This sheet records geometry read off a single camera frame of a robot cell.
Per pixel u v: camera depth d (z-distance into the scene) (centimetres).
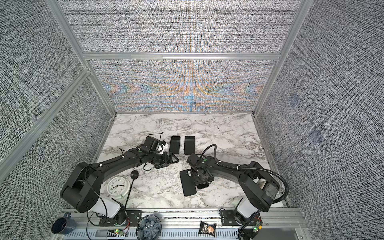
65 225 71
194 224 73
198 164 64
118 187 80
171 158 78
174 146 103
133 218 74
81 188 44
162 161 76
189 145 101
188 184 84
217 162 57
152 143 71
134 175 86
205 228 70
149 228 70
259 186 45
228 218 73
